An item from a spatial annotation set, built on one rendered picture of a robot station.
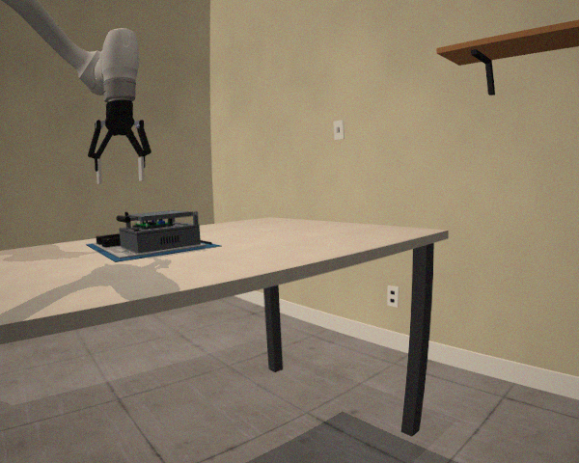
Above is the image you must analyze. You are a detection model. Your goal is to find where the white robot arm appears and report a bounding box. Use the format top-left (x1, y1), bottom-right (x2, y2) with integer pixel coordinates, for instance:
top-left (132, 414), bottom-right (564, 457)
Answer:
top-left (2, 0), bottom-right (139, 102)

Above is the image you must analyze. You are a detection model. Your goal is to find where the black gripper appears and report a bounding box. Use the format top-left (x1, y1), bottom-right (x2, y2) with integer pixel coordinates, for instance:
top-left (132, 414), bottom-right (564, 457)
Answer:
top-left (88, 100), bottom-right (152, 184)

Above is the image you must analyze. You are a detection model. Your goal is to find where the green circuit board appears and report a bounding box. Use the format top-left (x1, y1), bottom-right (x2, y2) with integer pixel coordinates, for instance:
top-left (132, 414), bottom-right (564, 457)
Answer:
top-left (134, 220), bottom-right (168, 227)

